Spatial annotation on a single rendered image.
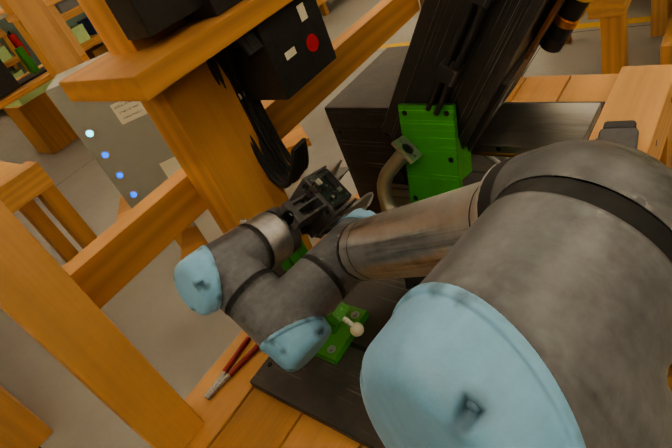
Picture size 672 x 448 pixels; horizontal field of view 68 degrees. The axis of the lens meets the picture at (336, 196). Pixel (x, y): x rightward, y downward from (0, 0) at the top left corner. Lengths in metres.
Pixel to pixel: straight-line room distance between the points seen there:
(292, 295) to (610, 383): 0.42
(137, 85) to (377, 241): 0.42
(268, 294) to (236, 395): 0.56
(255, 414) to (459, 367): 0.89
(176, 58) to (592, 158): 0.62
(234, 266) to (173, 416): 0.52
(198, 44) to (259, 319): 0.43
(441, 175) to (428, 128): 0.09
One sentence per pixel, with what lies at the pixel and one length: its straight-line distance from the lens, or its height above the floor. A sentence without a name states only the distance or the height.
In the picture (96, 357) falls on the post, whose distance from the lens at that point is 0.94.
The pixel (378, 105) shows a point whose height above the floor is 1.24.
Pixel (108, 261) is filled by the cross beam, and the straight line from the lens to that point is 1.00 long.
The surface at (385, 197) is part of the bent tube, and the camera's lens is 1.02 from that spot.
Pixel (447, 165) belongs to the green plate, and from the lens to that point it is 0.95.
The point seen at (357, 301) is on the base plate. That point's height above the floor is 0.90.
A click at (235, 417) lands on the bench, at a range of 1.10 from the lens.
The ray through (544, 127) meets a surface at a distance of 1.06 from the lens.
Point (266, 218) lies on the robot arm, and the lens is 0.67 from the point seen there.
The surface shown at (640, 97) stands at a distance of 1.58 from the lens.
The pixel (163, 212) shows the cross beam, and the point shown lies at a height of 1.25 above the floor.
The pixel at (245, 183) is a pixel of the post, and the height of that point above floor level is 1.22.
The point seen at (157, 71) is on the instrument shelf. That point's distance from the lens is 0.77.
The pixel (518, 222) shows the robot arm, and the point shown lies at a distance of 0.26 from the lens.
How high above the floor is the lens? 1.69
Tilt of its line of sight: 33 degrees down
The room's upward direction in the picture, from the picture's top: 23 degrees counter-clockwise
